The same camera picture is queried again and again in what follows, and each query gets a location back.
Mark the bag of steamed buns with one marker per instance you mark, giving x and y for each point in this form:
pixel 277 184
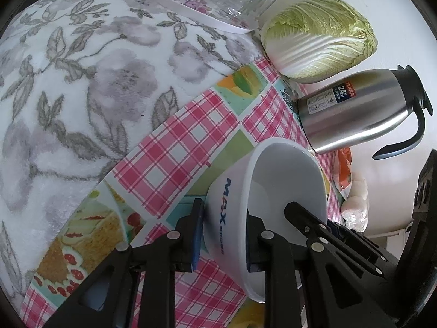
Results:
pixel 358 205

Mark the small white printed bowl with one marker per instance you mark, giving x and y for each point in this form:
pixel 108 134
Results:
pixel 286 177

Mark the pink plaid tablecloth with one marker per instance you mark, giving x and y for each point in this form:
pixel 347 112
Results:
pixel 177 143

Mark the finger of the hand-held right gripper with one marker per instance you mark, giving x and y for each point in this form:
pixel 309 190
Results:
pixel 355 236
pixel 300 218

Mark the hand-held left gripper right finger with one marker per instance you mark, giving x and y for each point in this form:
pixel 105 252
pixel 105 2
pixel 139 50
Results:
pixel 269 263

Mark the napa cabbage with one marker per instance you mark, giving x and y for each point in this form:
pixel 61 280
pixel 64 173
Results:
pixel 317 41

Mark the orange plastic bag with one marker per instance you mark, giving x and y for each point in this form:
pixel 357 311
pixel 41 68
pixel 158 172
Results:
pixel 344 170

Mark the stainless steel thermos jug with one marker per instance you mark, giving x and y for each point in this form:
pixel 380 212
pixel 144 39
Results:
pixel 358 116

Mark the grey floral cloth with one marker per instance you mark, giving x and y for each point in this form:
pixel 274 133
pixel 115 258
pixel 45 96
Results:
pixel 85 92

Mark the white floral tray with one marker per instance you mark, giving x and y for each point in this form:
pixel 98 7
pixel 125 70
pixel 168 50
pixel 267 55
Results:
pixel 191 10

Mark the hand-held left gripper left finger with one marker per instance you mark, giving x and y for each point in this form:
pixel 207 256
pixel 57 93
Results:
pixel 196 242

